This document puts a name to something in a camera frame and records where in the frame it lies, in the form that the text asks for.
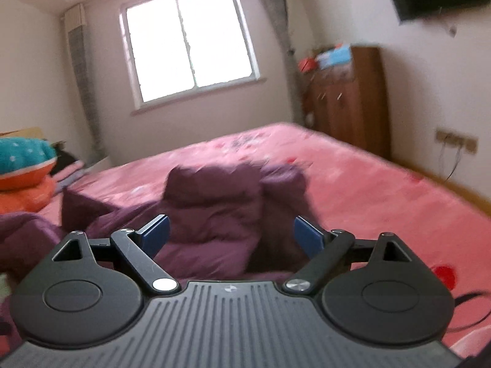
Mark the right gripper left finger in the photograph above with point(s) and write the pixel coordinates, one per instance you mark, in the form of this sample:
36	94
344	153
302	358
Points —
87	291

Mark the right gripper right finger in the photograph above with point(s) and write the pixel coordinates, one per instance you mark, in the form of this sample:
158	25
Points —
377	291

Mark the purple down jacket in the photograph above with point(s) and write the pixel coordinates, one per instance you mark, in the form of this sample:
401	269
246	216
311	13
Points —
228	223

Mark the folded clothes pile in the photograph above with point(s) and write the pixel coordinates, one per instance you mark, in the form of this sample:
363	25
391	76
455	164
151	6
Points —
67	170

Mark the pink heart print blanket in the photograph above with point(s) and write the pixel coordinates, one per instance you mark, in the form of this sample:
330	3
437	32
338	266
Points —
342	186

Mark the teal orange plush toy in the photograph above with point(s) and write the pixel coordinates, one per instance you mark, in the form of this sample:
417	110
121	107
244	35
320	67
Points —
26	184

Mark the brown wooden cabinet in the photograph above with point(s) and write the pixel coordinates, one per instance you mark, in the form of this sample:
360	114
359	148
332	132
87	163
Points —
349	102

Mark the red box on cabinet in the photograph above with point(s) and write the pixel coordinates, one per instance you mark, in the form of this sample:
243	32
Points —
307	64

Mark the blue box on cabinet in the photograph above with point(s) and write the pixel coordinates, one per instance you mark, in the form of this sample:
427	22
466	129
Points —
337	56

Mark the grey checked left curtain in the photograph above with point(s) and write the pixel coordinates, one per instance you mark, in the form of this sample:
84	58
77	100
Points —
79	51

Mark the grey checked curtain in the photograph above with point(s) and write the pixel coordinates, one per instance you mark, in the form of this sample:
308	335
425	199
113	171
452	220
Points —
79	51
277	12

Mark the white framed window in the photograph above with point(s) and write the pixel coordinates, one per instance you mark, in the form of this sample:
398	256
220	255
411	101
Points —
178	49

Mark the grey checked right curtain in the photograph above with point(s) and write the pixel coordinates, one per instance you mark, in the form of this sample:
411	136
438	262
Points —
277	12

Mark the wall power socket strip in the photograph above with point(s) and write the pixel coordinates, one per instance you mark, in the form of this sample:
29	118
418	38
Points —
455	139

